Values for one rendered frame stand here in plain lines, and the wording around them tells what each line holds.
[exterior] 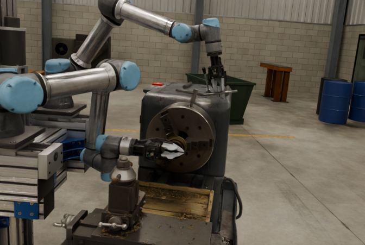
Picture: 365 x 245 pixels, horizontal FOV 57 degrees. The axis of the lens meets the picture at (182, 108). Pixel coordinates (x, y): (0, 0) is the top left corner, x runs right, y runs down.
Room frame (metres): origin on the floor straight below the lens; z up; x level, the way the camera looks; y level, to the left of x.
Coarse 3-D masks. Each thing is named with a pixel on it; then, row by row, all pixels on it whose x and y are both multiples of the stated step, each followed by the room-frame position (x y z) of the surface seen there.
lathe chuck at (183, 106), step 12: (168, 108) 1.48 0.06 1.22; (180, 108) 1.47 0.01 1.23; (192, 108) 1.49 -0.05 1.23; (156, 120) 1.49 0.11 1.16; (180, 120) 1.47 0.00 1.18; (192, 120) 1.46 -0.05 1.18; (204, 120) 1.46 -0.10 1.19; (156, 132) 1.49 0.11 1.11; (192, 132) 1.46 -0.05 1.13; (204, 132) 1.46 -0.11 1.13; (180, 156) 1.47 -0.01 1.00; (192, 156) 1.46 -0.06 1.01; (204, 156) 1.45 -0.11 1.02; (168, 168) 1.48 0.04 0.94; (180, 168) 1.47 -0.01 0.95; (192, 168) 1.46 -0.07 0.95
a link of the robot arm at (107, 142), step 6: (102, 138) 1.33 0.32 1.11; (108, 138) 1.33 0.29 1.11; (114, 138) 1.33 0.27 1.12; (120, 138) 1.33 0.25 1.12; (96, 144) 1.32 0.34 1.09; (102, 144) 1.31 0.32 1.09; (108, 144) 1.31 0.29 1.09; (114, 144) 1.31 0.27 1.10; (96, 150) 1.33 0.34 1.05; (102, 150) 1.32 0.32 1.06; (108, 150) 1.31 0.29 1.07; (114, 150) 1.31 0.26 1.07; (108, 156) 1.31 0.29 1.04; (114, 156) 1.32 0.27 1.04
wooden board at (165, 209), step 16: (144, 192) 1.33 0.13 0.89; (160, 192) 1.34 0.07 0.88; (176, 192) 1.35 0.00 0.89; (192, 192) 1.35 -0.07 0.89; (208, 192) 1.35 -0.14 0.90; (144, 208) 1.20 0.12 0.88; (160, 208) 1.20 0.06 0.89; (176, 208) 1.21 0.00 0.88; (192, 208) 1.22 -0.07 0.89; (208, 208) 1.19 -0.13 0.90
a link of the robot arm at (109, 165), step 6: (96, 156) 1.37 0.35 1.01; (102, 156) 1.32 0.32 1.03; (96, 162) 1.35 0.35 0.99; (102, 162) 1.32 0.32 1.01; (108, 162) 1.31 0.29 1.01; (114, 162) 1.32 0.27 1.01; (96, 168) 1.35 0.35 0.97; (102, 168) 1.32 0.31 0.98; (108, 168) 1.31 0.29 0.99; (102, 174) 1.32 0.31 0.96; (108, 174) 1.31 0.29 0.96; (108, 180) 1.31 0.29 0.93
